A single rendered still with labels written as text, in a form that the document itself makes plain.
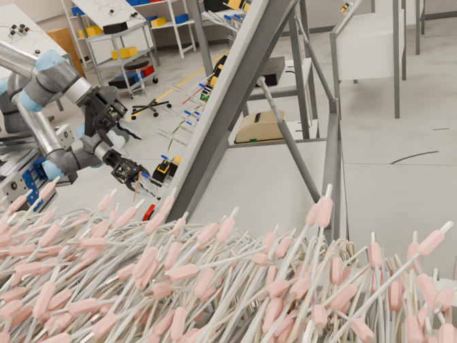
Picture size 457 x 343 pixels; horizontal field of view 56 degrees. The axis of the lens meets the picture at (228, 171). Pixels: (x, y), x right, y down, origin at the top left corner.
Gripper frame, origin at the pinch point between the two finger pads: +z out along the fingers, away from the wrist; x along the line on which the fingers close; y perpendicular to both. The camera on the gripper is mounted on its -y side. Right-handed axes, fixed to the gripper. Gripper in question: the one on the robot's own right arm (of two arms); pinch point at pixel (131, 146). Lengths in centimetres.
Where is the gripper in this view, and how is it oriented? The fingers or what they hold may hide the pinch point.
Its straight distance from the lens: 136.3
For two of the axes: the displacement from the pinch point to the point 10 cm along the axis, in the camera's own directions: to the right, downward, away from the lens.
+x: 3.2, -6.5, 6.9
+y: 6.7, -3.5, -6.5
